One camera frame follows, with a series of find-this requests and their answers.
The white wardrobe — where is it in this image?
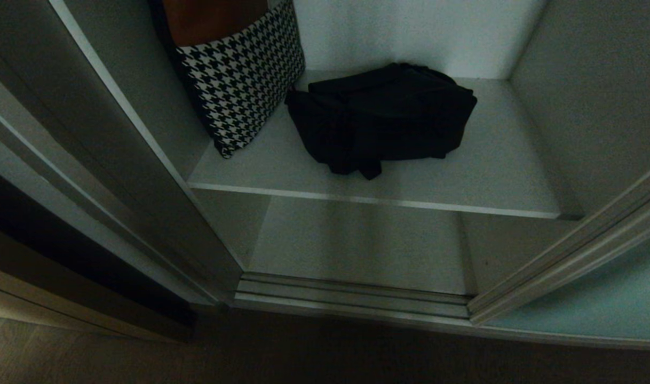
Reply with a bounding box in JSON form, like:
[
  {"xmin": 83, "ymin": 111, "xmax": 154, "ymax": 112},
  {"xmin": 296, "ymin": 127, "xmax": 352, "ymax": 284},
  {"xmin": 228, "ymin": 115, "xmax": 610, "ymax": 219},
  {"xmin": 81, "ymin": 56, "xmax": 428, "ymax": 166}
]
[{"xmin": 50, "ymin": 0, "xmax": 650, "ymax": 323}]

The white wardrobe shelf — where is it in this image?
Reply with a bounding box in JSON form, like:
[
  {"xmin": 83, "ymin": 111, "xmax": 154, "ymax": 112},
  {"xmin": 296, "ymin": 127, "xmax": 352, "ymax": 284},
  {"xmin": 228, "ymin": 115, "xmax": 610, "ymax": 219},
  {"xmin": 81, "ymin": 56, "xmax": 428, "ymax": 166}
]
[{"xmin": 187, "ymin": 70, "xmax": 584, "ymax": 220}]

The metal sliding door track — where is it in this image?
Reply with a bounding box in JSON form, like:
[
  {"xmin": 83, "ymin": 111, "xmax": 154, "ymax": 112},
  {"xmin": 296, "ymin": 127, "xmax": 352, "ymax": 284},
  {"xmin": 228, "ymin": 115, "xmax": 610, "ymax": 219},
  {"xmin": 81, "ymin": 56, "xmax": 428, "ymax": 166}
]
[{"xmin": 233, "ymin": 272, "xmax": 474, "ymax": 323}]

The sliding wardrobe door grey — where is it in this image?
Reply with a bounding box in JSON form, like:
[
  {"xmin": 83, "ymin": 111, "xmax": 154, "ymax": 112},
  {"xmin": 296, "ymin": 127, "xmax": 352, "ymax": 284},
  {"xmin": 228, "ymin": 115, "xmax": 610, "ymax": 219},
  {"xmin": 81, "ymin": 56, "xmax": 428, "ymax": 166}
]
[{"xmin": 0, "ymin": 0, "xmax": 243, "ymax": 343}]

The sliding wardrobe door glass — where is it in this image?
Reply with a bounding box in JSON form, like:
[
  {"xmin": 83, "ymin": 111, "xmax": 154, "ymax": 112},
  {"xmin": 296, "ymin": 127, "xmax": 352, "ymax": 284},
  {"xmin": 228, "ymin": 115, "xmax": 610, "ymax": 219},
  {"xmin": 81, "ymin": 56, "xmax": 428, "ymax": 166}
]
[{"xmin": 467, "ymin": 158, "xmax": 650, "ymax": 350}]

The black folded garment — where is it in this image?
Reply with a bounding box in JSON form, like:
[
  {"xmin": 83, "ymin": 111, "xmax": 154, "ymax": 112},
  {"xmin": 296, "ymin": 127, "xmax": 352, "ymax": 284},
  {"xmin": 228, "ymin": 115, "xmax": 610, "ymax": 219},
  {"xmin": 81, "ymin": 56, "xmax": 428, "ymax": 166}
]
[{"xmin": 285, "ymin": 62, "xmax": 478, "ymax": 180}]

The houndstooth black white pillow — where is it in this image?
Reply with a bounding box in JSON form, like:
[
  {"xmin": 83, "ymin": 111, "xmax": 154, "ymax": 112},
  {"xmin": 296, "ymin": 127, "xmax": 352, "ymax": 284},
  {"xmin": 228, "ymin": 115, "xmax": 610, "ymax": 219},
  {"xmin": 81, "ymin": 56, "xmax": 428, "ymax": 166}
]
[{"xmin": 175, "ymin": 0, "xmax": 306, "ymax": 159}]

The brown orange cushion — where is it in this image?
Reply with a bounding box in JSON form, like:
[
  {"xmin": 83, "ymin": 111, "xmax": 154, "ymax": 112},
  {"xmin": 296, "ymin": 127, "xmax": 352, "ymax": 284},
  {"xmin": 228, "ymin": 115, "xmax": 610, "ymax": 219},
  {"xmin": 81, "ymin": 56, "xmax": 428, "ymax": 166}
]
[{"xmin": 161, "ymin": 0, "xmax": 269, "ymax": 47}]

